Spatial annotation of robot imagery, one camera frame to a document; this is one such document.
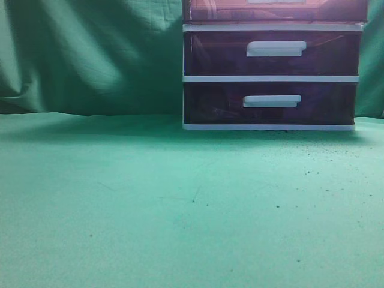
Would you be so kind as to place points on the dark top drawer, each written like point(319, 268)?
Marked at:
point(249, 11)

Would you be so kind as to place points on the dark drawer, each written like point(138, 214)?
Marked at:
point(278, 53)
point(249, 11)
point(322, 103)

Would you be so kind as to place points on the dark bottom drawer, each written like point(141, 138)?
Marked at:
point(322, 103)

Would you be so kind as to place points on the dark middle drawer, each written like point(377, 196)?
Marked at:
point(278, 53)

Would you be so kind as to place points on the green cloth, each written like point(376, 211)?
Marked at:
point(102, 187)

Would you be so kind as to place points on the white frame drawer cabinet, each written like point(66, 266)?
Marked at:
point(269, 101)

